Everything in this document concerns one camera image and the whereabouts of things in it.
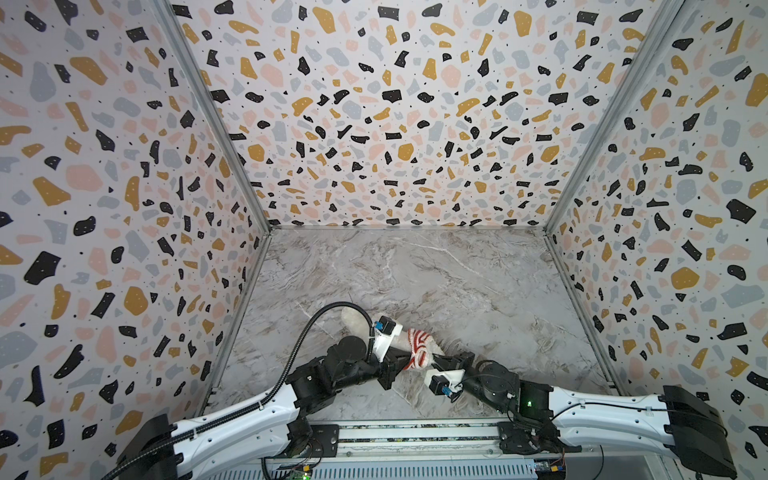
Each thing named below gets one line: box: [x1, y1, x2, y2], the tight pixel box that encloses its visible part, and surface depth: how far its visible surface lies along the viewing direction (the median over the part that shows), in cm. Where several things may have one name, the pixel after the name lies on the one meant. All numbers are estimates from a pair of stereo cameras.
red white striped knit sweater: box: [404, 328, 432, 371], surface depth 71 cm
